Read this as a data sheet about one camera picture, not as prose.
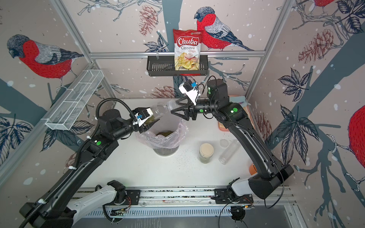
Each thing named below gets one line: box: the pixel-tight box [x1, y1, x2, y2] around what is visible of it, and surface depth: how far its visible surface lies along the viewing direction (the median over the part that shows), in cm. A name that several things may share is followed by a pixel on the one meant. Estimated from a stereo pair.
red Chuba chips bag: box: [172, 28, 203, 71], surface depth 87 cm
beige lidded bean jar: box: [198, 142, 215, 164], surface depth 78 cm
